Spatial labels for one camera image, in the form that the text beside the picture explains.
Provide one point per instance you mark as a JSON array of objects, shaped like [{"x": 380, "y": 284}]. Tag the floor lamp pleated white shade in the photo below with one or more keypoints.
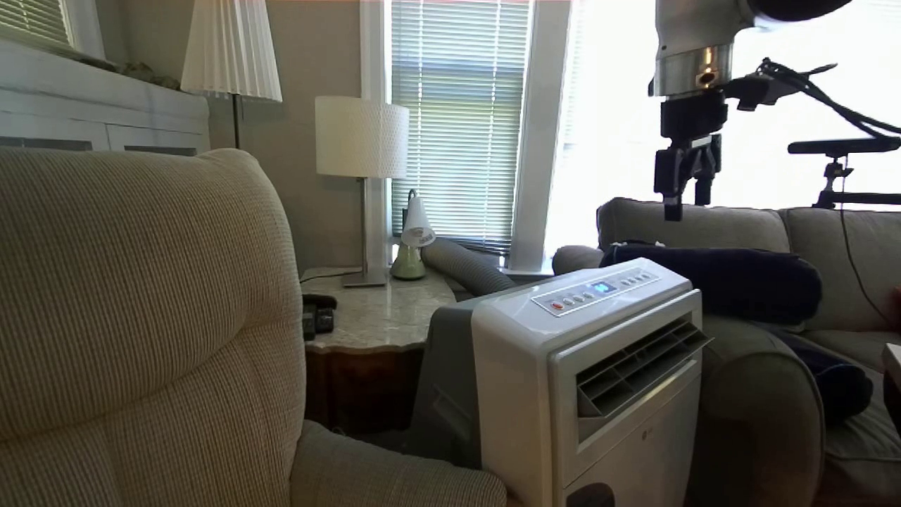
[{"x": 228, "y": 58}]

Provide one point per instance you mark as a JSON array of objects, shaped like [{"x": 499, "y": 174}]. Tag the white portable air conditioner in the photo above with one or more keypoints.
[{"x": 523, "y": 396}]

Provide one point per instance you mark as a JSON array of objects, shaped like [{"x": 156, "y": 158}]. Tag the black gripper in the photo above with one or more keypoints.
[{"x": 694, "y": 122}]

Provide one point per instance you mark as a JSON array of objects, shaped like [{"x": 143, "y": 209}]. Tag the black stereo camera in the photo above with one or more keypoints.
[{"x": 840, "y": 149}]

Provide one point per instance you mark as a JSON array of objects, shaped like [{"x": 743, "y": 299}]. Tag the olive grey sofa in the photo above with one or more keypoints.
[{"x": 846, "y": 263}]

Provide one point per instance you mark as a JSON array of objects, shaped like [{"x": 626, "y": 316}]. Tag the window with white blinds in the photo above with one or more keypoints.
[
  {"x": 36, "y": 25},
  {"x": 460, "y": 115}
]

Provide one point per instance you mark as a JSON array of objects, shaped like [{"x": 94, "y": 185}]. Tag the marble top side table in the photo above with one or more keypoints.
[{"x": 374, "y": 315}]

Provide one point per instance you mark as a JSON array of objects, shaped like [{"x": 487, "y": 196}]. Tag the table lamp white drum shade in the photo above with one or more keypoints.
[{"x": 361, "y": 137}]

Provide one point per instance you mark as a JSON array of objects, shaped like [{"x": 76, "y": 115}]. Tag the white glass door cabinet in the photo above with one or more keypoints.
[{"x": 94, "y": 115}]

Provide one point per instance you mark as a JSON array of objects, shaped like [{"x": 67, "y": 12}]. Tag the navy blue blanket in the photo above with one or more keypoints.
[{"x": 749, "y": 284}]

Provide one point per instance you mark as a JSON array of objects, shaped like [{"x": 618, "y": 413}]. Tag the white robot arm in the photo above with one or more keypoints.
[{"x": 694, "y": 47}]

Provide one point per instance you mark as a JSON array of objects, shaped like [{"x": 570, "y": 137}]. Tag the black camera stand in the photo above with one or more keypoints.
[{"x": 833, "y": 188}]

